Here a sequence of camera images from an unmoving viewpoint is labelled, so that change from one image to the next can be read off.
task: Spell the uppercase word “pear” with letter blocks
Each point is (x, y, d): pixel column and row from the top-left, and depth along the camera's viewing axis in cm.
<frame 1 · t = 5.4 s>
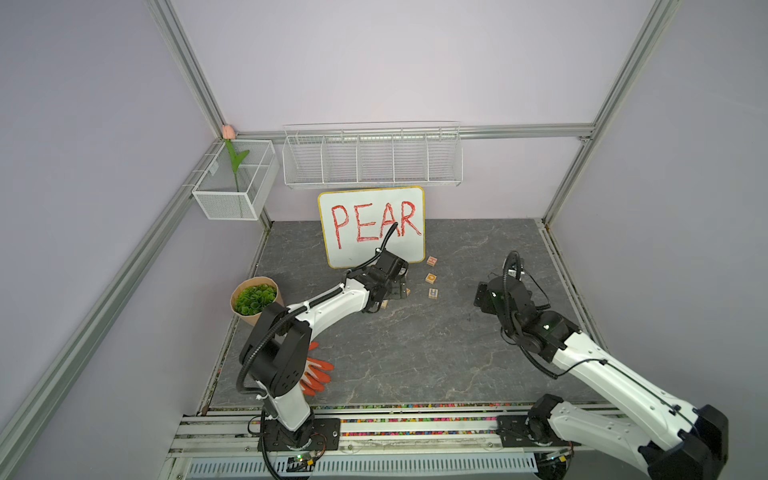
left hand: (391, 288, 90), fingers open
right hand: (494, 285, 78), fingers open
whiteboard with red PEAR: (355, 223, 100), point 17 cm above the table
potted green plant: (252, 295, 88), point 13 cm above the table
wooden block near whiteboard: (431, 261, 110), on the table
wooden block middle: (431, 278, 104), point 2 cm above the table
wooden letter block R: (433, 293, 101), on the table

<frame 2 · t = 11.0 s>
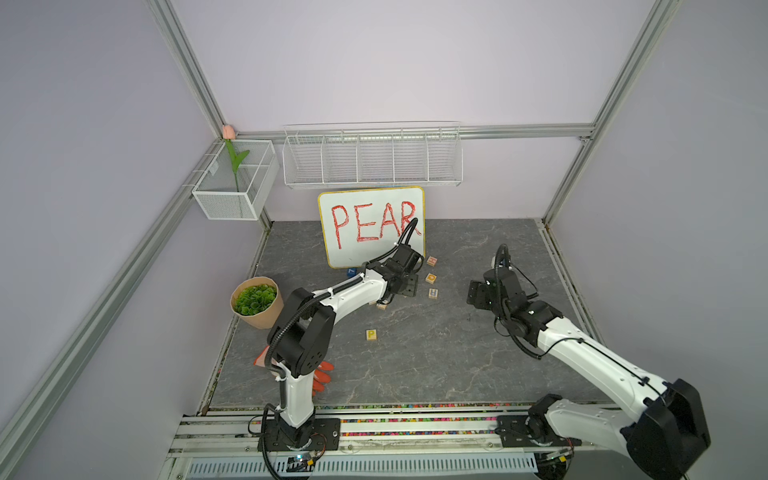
left hand: (406, 283, 93), fingers open
right hand: (483, 284, 83), fingers open
wooden letter block P: (371, 334, 91), point 2 cm above the table
the other named things where they were.

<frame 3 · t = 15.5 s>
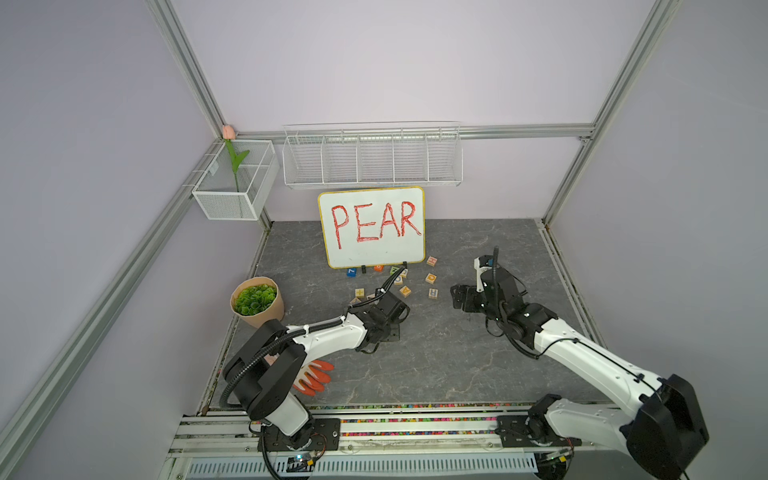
left hand: (390, 330, 89), fingers open
right hand: (463, 287, 83), fingers open
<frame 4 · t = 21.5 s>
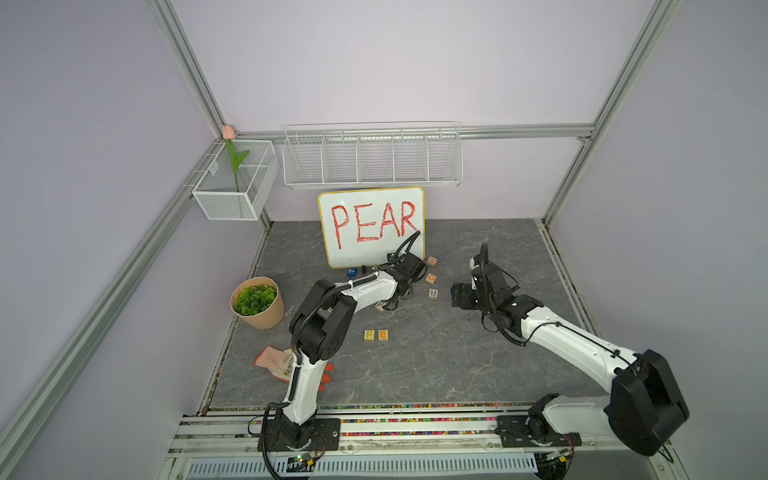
left hand: (399, 291, 98), fingers open
right hand: (463, 287, 87), fingers open
wooden letter block E: (383, 334, 92), on the table
